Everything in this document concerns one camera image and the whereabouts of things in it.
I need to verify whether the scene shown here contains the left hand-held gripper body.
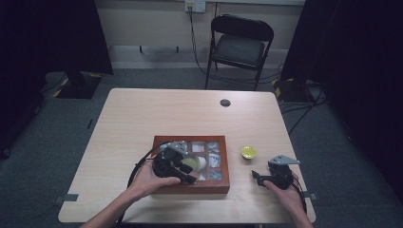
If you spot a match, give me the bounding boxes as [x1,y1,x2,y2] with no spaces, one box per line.
[152,141,190,186]

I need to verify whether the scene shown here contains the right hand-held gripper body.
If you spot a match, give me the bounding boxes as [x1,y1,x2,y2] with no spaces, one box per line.
[265,154,301,191]

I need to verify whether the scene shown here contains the white cup with green lid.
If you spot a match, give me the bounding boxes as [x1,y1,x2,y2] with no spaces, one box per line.
[181,156,207,173]

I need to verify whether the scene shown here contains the brown wooden compartment box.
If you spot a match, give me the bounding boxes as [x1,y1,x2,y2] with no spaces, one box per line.
[151,135,231,195]

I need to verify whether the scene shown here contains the person's right hand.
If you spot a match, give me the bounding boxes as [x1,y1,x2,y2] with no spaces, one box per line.
[263,172,306,219]

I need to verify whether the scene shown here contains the person's left hand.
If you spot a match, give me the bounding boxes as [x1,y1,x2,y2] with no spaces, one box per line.
[125,160,182,201]

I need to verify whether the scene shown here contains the small cup with yellow lid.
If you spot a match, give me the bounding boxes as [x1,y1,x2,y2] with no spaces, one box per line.
[240,145,258,161]

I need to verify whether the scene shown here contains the stand base with striped tape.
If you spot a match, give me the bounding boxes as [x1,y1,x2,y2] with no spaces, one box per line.
[271,77,317,104]

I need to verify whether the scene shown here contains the black stand base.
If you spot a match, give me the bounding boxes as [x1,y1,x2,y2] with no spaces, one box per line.
[52,70,104,100]

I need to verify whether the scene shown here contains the black folding chair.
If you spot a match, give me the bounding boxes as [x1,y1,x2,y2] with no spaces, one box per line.
[204,13,275,92]

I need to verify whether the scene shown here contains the black curtain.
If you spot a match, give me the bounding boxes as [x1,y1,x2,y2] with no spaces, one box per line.
[0,0,114,160]
[279,0,403,203]

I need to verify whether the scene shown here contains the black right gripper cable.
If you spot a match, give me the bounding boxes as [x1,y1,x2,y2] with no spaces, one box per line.
[290,175,308,215]

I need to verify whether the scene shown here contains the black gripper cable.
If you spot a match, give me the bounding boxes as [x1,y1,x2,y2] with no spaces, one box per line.
[290,175,308,215]
[115,141,174,228]

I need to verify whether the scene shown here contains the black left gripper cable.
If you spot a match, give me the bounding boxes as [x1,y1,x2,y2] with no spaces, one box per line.
[115,141,174,228]

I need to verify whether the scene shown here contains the black floor cables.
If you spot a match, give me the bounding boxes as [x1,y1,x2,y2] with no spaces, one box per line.
[218,63,329,136]

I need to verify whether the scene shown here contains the black wall cable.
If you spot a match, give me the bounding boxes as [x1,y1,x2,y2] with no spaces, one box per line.
[188,7,222,84]

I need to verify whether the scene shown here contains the white wall socket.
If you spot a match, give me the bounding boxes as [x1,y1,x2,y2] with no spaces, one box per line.
[184,0,207,14]

